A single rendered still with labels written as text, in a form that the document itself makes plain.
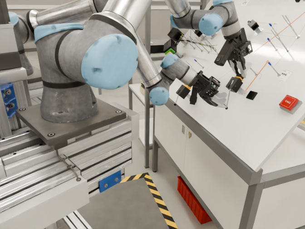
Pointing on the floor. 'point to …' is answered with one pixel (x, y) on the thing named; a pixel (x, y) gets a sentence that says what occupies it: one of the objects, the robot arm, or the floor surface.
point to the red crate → (192, 201)
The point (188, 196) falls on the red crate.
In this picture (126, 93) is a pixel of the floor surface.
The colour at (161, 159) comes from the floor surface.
